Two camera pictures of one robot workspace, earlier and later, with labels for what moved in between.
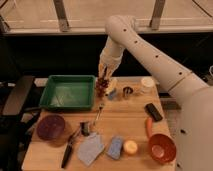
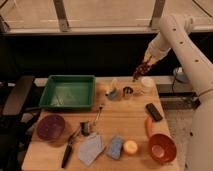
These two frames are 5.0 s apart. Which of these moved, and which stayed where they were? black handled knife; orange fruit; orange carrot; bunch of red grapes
Moved: bunch of red grapes
Stayed: orange fruit; orange carrot; black handled knife
